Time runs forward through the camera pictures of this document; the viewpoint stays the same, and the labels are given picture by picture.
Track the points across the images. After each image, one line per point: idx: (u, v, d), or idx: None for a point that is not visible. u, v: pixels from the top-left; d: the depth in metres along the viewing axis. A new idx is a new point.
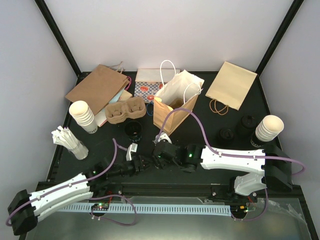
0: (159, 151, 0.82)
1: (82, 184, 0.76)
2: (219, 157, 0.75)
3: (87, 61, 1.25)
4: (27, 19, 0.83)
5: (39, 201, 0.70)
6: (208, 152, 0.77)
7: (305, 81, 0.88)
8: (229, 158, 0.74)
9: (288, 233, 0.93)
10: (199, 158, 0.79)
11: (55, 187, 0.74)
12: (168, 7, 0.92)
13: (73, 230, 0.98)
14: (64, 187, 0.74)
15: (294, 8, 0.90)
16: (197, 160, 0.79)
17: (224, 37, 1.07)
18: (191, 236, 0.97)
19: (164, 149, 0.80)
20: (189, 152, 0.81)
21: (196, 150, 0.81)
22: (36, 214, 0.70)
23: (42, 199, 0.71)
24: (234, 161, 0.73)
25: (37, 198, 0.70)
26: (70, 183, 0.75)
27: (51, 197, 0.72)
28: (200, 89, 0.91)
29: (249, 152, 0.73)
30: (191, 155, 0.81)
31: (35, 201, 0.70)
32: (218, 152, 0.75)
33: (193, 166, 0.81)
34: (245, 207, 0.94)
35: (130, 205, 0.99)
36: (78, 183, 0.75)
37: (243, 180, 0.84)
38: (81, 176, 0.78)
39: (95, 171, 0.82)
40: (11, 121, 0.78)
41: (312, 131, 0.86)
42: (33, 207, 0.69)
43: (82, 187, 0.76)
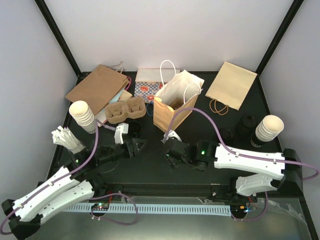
0: (167, 149, 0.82)
1: (63, 180, 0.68)
2: (235, 157, 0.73)
3: (87, 61, 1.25)
4: (27, 19, 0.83)
5: (23, 209, 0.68)
6: (223, 151, 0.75)
7: (305, 81, 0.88)
8: (246, 159, 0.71)
9: (287, 233, 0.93)
10: (213, 157, 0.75)
11: (37, 190, 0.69)
12: (167, 7, 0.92)
13: (73, 230, 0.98)
14: (46, 188, 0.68)
15: (294, 8, 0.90)
16: (210, 159, 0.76)
17: (224, 37, 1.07)
18: (191, 236, 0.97)
19: (173, 147, 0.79)
20: (202, 149, 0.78)
21: (209, 147, 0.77)
22: (27, 219, 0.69)
23: (25, 206, 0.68)
24: (253, 162, 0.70)
25: (20, 207, 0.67)
26: (51, 182, 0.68)
27: (33, 202, 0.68)
28: (200, 89, 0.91)
29: (267, 155, 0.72)
30: (204, 153, 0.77)
31: (19, 210, 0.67)
32: (236, 152, 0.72)
33: (204, 163, 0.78)
34: (245, 207, 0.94)
35: (131, 205, 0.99)
36: (59, 180, 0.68)
37: (247, 182, 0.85)
38: (63, 171, 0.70)
39: (78, 159, 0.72)
40: (11, 121, 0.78)
41: (312, 132, 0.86)
42: (18, 216, 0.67)
43: (65, 183, 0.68)
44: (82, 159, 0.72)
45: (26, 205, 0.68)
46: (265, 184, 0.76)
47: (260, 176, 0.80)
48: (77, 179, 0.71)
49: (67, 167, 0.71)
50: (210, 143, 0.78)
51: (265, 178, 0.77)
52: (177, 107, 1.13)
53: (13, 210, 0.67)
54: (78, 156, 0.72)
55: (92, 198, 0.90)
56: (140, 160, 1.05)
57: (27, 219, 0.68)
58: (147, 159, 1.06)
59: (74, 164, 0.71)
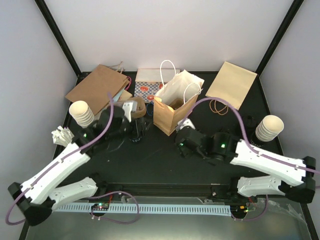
0: (182, 139, 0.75)
1: (74, 155, 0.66)
2: (256, 157, 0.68)
3: (87, 61, 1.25)
4: (27, 19, 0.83)
5: (33, 190, 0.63)
6: (243, 148, 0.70)
7: (305, 81, 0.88)
8: (268, 161, 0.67)
9: (287, 234, 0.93)
10: (233, 152, 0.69)
11: (46, 169, 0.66)
12: (167, 7, 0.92)
13: (74, 230, 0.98)
14: (56, 165, 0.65)
15: (294, 8, 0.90)
16: (230, 155, 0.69)
17: (224, 37, 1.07)
18: (191, 236, 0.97)
19: (189, 136, 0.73)
20: (222, 142, 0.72)
21: (230, 141, 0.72)
22: (38, 202, 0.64)
23: (35, 187, 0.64)
24: (273, 166, 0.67)
25: (29, 188, 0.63)
26: (60, 158, 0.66)
27: (44, 181, 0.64)
28: (200, 89, 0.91)
29: (288, 159, 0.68)
30: (224, 146, 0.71)
31: (28, 191, 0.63)
32: (258, 152, 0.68)
33: (221, 156, 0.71)
34: (245, 207, 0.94)
35: (134, 205, 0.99)
36: (69, 156, 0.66)
37: (252, 183, 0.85)
38: (72, 147, 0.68)
39: (86, 133, 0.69)
40: (11, 121, 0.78)
41: (312, 132, 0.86)
42: (28, 198, 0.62)
43: (75, 158, 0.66)
44: (90, 133, 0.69)
45: (36, 186, 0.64)
46: (272, 188, 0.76)
47: (266, 179, 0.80)
48: (89, 155, 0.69)
49: (76, 142, 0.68)
50: (230, 137, 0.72)
51: (272, 182, 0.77)
52: (177, 107, 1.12)
53: (23, 192, 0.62)
54: (85, 130, 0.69)
55: (91, 197, 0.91)
56: (140, 160, 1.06)
57: (38, 201, 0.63)
58: (147, 159, 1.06)
59: (82, 139, 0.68)
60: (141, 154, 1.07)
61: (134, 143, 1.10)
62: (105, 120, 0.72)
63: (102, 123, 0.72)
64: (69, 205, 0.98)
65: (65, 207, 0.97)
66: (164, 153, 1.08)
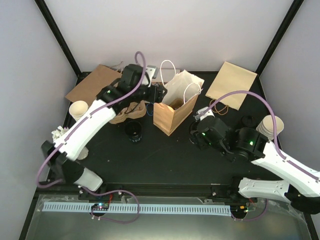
0: (206, 128, 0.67)
1: (101, 111, 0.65)
2: (282, 162, 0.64)
3: (87, 61, 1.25)
4: (27, 19, 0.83)
5: (67, 145, 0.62)
6: (270, 149, 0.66)
7: (306, 81, 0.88)
8: (292, 168, 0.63)
9: (287, 234, 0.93)
10: (260, 152, 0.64)
11: (75, 125, 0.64)
12: (167, 7, 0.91)
13: (73, 230, 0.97)
14: (85, 121, 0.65)
15: (294, 8, 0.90)
16: (257, 155, 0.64)
17: (224, 37, 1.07)
18: (191, 236, 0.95)
19: (214, 128, 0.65)
20: (250, 139, 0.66)
21: (258, 139, 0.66)
22: (72, 157, 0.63)
23: (69, 141, 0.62)
24: (295, 173, 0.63)
25: (63, 143, 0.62)
26: (89, 114, 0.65)
27: (76, 137, 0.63)
28: (200, 89, 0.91)
29: (311, 171, 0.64)
30: (252, 144, 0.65)
31: (62, 146, 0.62)
32: (285, 157, 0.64)
33: (246, 153, 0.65)
34: (245, 207, 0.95)
35: (135, 205, 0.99)
36: (97, 112, 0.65)
37: (255, 186, 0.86)
38: (97, 103, 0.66)
39: (110, 90, 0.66)
40: (11, 121, 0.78)
41: (312, 132, 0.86)
42: (63, 153, 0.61)
43: (103, 114, 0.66)
44: (114, 90, 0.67)
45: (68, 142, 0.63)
46: (277, 194, 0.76)
47: (272, 184, 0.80)
48: (115, 110, 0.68)
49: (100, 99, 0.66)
50: (258, 134, 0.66)
51: (278, 188, 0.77)
52: (177, 107, 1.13)
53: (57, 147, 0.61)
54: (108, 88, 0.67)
55: (91, 193, 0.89)
56: (140, 160, 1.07)
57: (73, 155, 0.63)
58: (147, 159, 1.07)
59: (106, 96, 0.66)
60: (142, 154, 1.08)
61: (134, 143, 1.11)
62: (127, 76, 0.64)
63: (125, 80, 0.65)
64: (70, 204, 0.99)
65: (65, 207, 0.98)
66: (164, 153, 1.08)
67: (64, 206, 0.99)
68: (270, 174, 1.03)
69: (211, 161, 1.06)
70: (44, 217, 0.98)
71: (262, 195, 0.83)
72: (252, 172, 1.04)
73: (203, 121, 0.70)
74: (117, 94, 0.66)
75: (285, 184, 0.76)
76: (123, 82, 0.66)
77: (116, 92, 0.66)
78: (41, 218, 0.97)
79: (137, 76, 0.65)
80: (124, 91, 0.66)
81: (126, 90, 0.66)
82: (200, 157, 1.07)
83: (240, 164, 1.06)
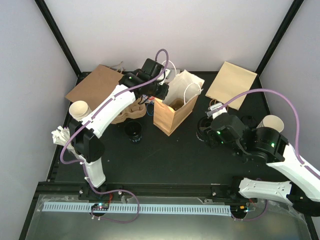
0: (222, 127, 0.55)
1: (126, 93, 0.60)
2: (298, 167, 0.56)
3: (87, 61, 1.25)
4: (27, 19, 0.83)
5: (94, 123, 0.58)
6: (290, 153, 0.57)
7: (306, 80, 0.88)
8: (308, 174, 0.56)
9: (288, 234, 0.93)
10: (280, 155, 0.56)
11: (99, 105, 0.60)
12: (167, 7, 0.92)
13: (73, 230, 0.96)
14: (110, 101, 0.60)
15: (294, 8, 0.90)
16: (278, 158, 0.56)
17: (224, 37, 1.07)
18: (191, 236, 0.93)
19: (232, 127, 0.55)
20: (271, 141, 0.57)
21: (279, 140, 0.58)
22: (98, 136, 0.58)
23: (95, 120, 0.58)
24: (311, 180, 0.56)
25: (89, 121, 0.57)
26: (113, 95, 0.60)
27: (102, 116, 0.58)
28: (200, 89, 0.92)
29: None
30: (273, 146, 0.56)
31: (89, 124, 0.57)
32: (303, 162, 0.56)
33: (265, 155, 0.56)
34: (245, 207, 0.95)
35: (136, 205, 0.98)
36: (123, 92, 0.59)
37: (256, 186, 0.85)
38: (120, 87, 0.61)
39: (130, 77, 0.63)
40: (10, 120, 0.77)
41: (313, 132, 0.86)
42: (91, 130, 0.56)
43: (129, 95, 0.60)
44: (135, 77, 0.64)
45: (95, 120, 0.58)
46: (279, 195, 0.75)
47: (273, 185, 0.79)
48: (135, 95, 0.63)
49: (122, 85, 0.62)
50: (280, 135, 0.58)
51: (280, 189, 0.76)
52: (177, 107, 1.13)
53: (84, 124, 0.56)
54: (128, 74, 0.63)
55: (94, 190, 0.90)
56: (140, 160, 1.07)
57: (99, 134, 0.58)
58: (147, 159, 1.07)
59: (127, 81, 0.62)
60: (141, 155, 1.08)
61: (134, 143, 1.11)
62: (149, 66, 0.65)
63: (146, 71, 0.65)
64: (70, 204, 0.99)
65: (65, 207, 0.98)
66: (163, 153, 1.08)
67: (64, 206, 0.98)
68: (270, 174, 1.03)
69: (211, 161, 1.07)
70: (43, 217, 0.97)
71: (262, 195, 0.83)
72: (252, 173, 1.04)
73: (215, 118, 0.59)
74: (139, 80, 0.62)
75: (287, 186, 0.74)
76: (144, 72, 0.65)
77: (137, 78, 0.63)
78: (40, 218, 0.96)
79: (159, 67, 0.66)
80: (144, 79, 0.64)
81: (147, 78, 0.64)
82: (200, 157, 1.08)
83: (240, 164, 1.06)
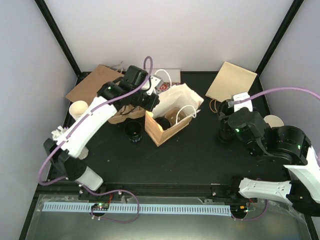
0: (243, 124, 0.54)
1: (102, 108, 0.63)
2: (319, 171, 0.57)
3: (87, 61, 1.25)
4: (27, 20, 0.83)
5: (69, 142, 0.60)
6: (312, 155, 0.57)
7: (306, 80, 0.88)
8: None
9: (288, 234, 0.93)
10: (303, 157, 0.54)
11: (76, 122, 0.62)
12: (167, 7, 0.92)
13: (73, 230, 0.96)
14: (85, 118, 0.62)
15: (294, 8, 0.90)
16: (302, 160, 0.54)
17: (224, 37, 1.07)
18: (191, 236, 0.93)
19: (254, 124, 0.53)
20: (297, 143, 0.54)
21: (302, 140, 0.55)
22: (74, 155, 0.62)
23: (71, 139, 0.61)
24: None
25: (65, 141, 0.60)
26: (90, 111, 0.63)
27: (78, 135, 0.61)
28: (196, 111, 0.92)
29: None
30: (300, 148, 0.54)
31: (64, 144, 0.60)
32: None
33: (289, 157, 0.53)
34: (245, 207, 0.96)
35: (136, 205, 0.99)
36: (100, 108, 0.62)
37: (256, 186, 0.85)
38: (98, 100, 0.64)
39: (110, 87, 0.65)
40: (10, 120, 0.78)
41: (314, 132, 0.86)
42: (66, 150, 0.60)
43: (105, 111, 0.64)
44: (114, 86, 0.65)
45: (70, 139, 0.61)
46: (279, 195, 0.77)
47: (273, 184, 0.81)
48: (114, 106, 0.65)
49: (100, 96, 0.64)
50: (302, 134, 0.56)
51: (280, 189, 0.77)
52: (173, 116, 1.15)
53: (59, 145, 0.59)
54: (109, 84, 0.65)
55: (91, 192, 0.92)
56: (140, 160, 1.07)
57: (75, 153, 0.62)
58: (147, 159, 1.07)
59: (106, 92, 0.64)
60: (141, 154, 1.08)
61: (134, 143, 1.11)
62: (132, 74, 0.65)
63: (128, 79, 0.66)
64: (70, 204, 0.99)
65: (66, 207, 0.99)
66: (163, 153, 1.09)
67: (64, 206, 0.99)
68: (270, 174, 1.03)
69: (211, 161, 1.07)
70: (43, 217, 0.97)
71: (262, 195, 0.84)
72: (252, 173, 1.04)
73: (235, 115, 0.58)
74: (117, 90, 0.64)
75: (287, 186, 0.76)
76: (126, 80, 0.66)
77: (117, 89, 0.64)
78: (40, 218, 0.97)
79: (141, 75, 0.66)
80: (125, 88, 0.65)
81: (128, 87, 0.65)
82: (200, 157, 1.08)
83: (240, 164, 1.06)
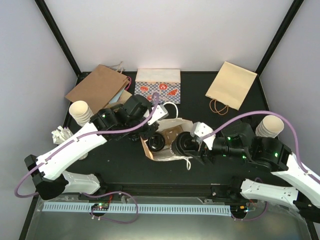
0: (235, 133, 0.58)
1: (90, 136, 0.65)
2: (303, 175, 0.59)
3: (87, 61, 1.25)
4: (27, 20, 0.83)
5: (48, 165, 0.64)
6: (294, 162, 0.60)
7: (306, 81, 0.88)
8: (313, 182, 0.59)
9: (288, 234, 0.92)
10: (283, 164, 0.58)
11: (60, 146, 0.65)
12: (166, 8, 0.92)
13: (73, 230, 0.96)
14: (70, 143, 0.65)
15: (294, 8, 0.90)
16: (281, 167, 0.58)
17: (223, 37, 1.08)
18: (191, 236, 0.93)
19: (244, 135, 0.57)
20: (275, 151, 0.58)
21: (283, 150, 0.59)
22: (52, 178, 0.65)
23: (50, 162, 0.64)
24: (315, 187, 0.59)
25: (44, 162, 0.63)
26: (77, 137, 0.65)
27: (58, 159, 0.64)
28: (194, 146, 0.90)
29: None
30: (276, 156, 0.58)
31: (43, 166, 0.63)
32: (307, 171, 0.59)
33: (269, 166, 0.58)
34: (245, 207, 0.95)
35: (134, 205, 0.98)
36: (86, 136, 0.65)
37: (259, 189, 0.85)
38: (89, 127, 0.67)
39: (105, 114, 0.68)
40: (11, 121, 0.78)
41: (314, 133, 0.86)
42: (42, 173, 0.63)
43: (92, 139, 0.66)
44: (109, 115, 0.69)
45: (50, 162, 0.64)
46: (285, 200, 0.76)
47: (279, 189, 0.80)
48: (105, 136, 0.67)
49: (94, 123, 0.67)
50: (284, 145, 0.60)
51: (285, 194, 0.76)
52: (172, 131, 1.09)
53: (37, 165, 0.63)
54: (105, 111, 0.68)
55: (89, 195, 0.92)
56: (140, 160, 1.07)
57: (51, 176, 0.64)
58: (147, 159, 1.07)
59: (101, 120, 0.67)
60: (141, 154, 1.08)
61: (134, 144, 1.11)
62: (130, 106, 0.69)
63: (127, 109, 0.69)
64: (70, 204, 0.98)
65: (66, 207, 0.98)
66: None
67: (64, 206, 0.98)
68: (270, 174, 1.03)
69: None
70: (43, 217, 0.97)
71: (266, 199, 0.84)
72: (252, 173, 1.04)
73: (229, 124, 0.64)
74: (112, 120, 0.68)
75: (294, 191, 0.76)
76: (125, 109, 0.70)
77: (111, 118, 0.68)
78: (40, 218, 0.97)
79: (140, 108, 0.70)
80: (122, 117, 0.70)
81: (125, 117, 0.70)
82: None
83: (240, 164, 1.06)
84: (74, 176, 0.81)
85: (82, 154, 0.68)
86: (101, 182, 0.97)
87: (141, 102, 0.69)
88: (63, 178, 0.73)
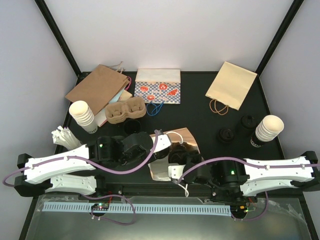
0: (193, 177, 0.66)
1: (79, 160, 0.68)
2: (266, 171, 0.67)
3: (87, 61, 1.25)
4: (27, 20, 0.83)
5: (32, 171, 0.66)
6: (248, 167, 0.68)
7: (306, 80, 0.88)
8: (277, 171, 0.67)
9: (287, 233, 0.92)
10: (243, 175, 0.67)
11: (51, 157, 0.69)
12: (166, 8, 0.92)
13: (73, 230, 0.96)
14: (60, 159, 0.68)
15: (294, 8, 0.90)
16: (243, 179, 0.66)
17: (223, 37, 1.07)
18: (191, 236, 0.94)
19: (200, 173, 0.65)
20: (231, 169, 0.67)
21: (237, 165, 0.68)
22: (31, 183, 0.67)
23: (35, 170, 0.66)
24: (284, 173, 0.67)
25: (30, 167, 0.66)
26: (68, 156, 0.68)
27: (44, 169, 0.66)
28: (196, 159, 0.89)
29: (293, 161, 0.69)
30: (234, 173, 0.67)
31: (28, 170, 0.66)
32: (265, 166, 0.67)
33: (234, 184, 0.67)
34: (245, 207, 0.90)
35: (129, 205, 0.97)
36: (76, 158, 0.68)
37: (257, 185, 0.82)
38: (84, 151, 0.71)
39: (102, 144, 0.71)
40: (10, 119, 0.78)
41: (313, 133, 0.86)
42: (24, 176, 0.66)
43: (79, 163, 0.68)
44: (106, 145, 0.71)
45: (36, 169, 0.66)
46: (284, 185, 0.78)
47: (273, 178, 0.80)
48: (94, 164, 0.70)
49: (89, 147, 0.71)
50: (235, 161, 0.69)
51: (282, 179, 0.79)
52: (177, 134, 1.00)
53: (24, 168, 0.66)
54: (103, 140, 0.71)
55: (87, 196, 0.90)
56: None
57: (32, 182, 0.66)
58: None
59: (97, 148, 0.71)
60: None
61: None
62: (128, 144, 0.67)
63: (125, 145, 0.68)
64: (70, 204, 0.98)
65: (66, 206, 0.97)
66: None
67: (64, 206, 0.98)
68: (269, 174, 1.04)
69: None
70: (43, 217, 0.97)
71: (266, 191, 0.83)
72: None
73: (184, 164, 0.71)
74: (106, 153, 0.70)
75: None
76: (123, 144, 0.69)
77: (106, 150, 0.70)
78: (40, 218, 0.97)
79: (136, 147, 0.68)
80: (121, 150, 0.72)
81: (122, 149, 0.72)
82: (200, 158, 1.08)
83: None
84: (64, 178, 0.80)
85: (67, 172, 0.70)
86: (100, 187, 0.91)
87: (139, 144, 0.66)
88: (49, 182, 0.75)
